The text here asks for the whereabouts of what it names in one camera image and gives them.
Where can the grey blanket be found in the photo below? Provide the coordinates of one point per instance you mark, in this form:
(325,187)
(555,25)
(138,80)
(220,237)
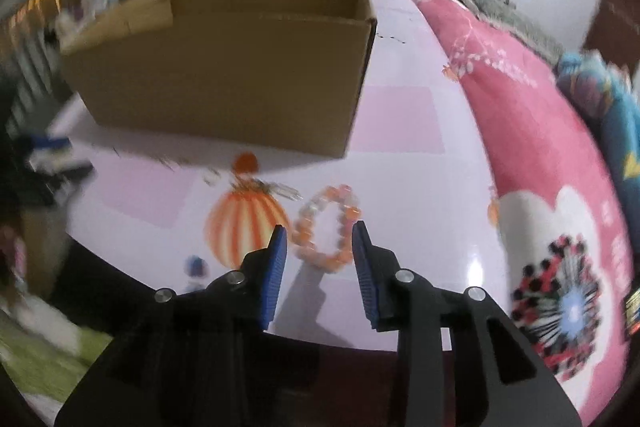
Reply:
(520,27)

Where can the brown wooden door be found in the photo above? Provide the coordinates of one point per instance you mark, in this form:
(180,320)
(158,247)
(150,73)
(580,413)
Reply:
(615,17)

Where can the brown cardboard box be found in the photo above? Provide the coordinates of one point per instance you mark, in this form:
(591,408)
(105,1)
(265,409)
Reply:
(225,77)

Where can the blue patterned pillow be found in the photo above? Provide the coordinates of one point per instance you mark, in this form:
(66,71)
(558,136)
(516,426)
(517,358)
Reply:
(615,132)

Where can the metal railing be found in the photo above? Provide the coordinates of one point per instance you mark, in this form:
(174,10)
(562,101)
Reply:
(30,47)

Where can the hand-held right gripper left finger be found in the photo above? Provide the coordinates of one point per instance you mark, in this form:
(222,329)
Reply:
(275,277)

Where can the white green fluffy garment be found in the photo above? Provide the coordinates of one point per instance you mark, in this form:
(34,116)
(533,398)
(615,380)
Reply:
(45,357)

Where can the pink printed blanket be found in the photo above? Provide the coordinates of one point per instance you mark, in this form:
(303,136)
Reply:
(525,132)

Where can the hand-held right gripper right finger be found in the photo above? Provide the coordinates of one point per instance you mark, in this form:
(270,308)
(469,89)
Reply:
(365,277)

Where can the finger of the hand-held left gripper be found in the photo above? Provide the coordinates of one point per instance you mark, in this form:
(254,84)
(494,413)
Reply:
(55,167)

